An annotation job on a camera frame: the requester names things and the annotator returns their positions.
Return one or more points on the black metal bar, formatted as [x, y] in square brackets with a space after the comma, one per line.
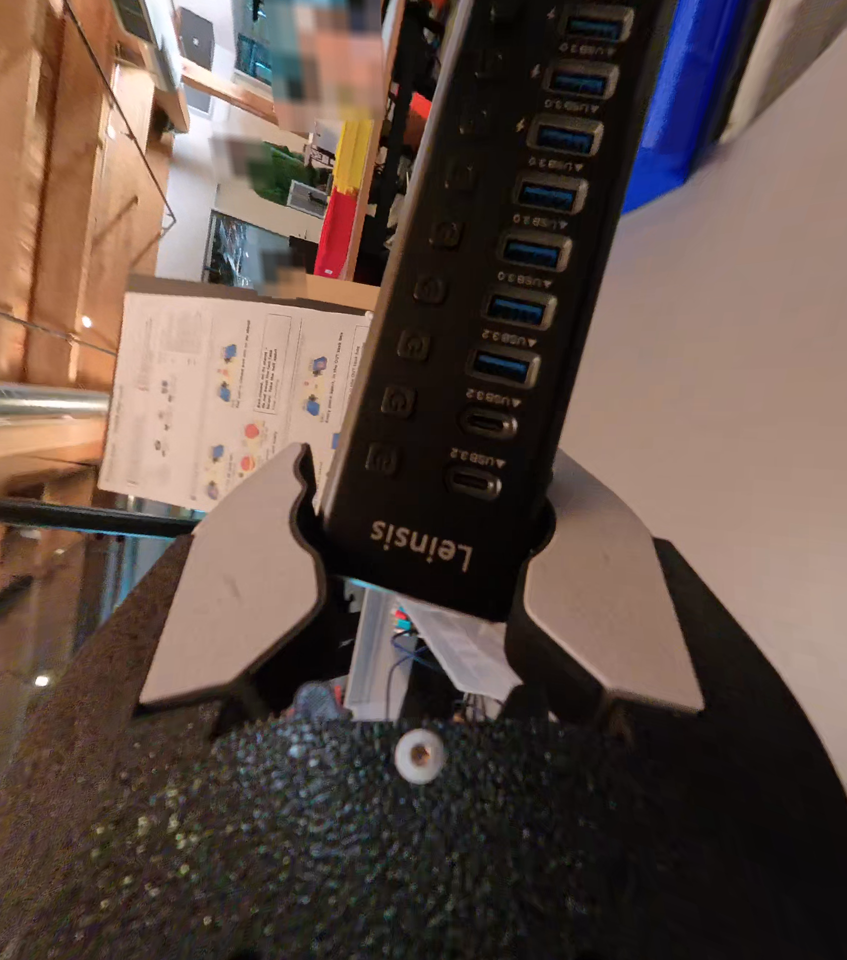
[56, 514]

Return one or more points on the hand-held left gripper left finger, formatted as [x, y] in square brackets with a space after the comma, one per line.
[236, 585]

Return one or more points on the red and yellow panel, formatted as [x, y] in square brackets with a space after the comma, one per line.
[341, 202]

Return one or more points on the large blue plastic bin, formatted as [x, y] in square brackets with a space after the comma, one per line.
[686, 97]

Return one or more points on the grey desk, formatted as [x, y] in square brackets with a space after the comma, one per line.
[753, 375]

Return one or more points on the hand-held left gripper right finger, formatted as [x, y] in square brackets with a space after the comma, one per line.
[607, 607]

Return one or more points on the shiny metal pipe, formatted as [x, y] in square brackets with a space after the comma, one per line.
[18, 401]

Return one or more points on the white paper sheet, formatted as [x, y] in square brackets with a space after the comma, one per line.
[465, 649]

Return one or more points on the printed instruction sheet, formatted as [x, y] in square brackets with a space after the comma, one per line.
[191, 375]

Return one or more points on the black multi-port USB hub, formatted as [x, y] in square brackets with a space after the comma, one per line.
[431, 360]

